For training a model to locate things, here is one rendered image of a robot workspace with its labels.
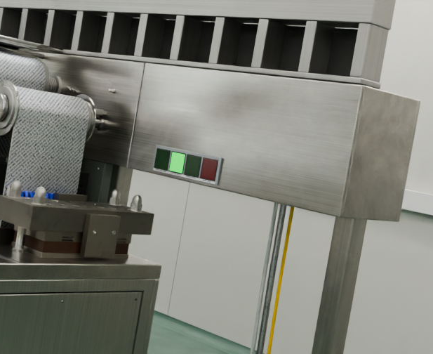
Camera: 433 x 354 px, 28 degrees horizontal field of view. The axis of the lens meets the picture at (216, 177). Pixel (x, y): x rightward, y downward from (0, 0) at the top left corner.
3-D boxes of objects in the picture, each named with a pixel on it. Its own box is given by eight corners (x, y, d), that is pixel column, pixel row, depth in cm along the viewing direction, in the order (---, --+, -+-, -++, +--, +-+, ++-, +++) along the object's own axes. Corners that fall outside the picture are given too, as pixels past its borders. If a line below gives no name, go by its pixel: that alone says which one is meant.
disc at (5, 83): (-18, 126, 240) (-5, 74, 238) (-17, 126, 241) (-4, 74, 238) (9, 142, 230) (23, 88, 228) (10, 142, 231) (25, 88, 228)
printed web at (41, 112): (-74, 213, 259) (-48, 41, 256) (-4, 216, 276) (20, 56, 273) (-4, 240, 232) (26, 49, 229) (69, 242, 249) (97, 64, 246)
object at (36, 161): (1, 200, 232) (12, 130, 231) (74, 205, 249) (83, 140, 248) (3, 201, 231) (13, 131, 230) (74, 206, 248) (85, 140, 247)
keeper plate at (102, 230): (79, 255, 227) (86, 213, 227) (109, 256, 234) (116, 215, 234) (85, 257, 226) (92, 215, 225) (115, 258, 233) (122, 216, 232)
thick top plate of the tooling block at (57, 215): (-6, 218, 226) (-2, 194, 226) (114, 223, 255) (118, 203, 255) (29, 230, 215) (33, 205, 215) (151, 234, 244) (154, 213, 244)
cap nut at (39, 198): (28, 202, 220) (31, 185, 220) (41, 203, 223) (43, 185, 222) (36, 205, 217) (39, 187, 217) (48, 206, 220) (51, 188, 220)
